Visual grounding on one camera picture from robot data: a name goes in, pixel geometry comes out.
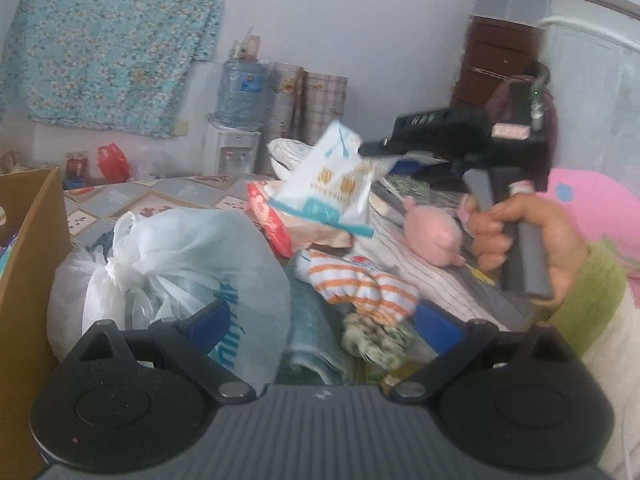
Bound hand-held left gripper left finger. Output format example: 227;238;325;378
55;300;258;403

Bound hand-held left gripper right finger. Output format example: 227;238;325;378
390;302;583;403

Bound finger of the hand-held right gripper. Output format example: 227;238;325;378
387;156;467;182
358;135;453;159

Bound white teal tissue pack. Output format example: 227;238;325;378
267;120;376;238

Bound orange white striped cloth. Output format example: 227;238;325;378
295;249;421;326

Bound brown cardboard box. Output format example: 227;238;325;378
0;167;73;480

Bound person's right forearm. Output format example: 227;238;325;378
537;242;640;480

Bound person's right hand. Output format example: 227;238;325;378
460;192;589;307

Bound green patterned pillow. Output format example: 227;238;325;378
372;175;466;208

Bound white lined cloth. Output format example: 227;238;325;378
370;210;516;333

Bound pink plush toy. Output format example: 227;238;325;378
402;196;466;267

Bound green floral scrunchie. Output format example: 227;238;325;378
341;312;416;371

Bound white plastic bag teal print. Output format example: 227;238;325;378
47;209;292;393

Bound plaid rolled mat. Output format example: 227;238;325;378
302;72;348;146
267;61;306;141

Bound brown wooden door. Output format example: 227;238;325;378
450;16;543;111

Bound teal folded towel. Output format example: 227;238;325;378
277;272;356;386

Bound white wooden door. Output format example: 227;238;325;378
470;0;640;181

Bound pink red wet wipes pack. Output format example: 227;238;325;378
247;180;357;260

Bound pink quilt blue dots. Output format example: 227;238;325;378
547;167;640;306

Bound white water dispenser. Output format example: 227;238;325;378
206;115;263;177

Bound blue water jug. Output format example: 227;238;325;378
215;59;271;130

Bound red plastic bag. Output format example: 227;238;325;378
97;144;132;183

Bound red printed packet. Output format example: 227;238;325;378
65;151;89;181

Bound teal floral hanging cloth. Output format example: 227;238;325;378
0;0;235;138

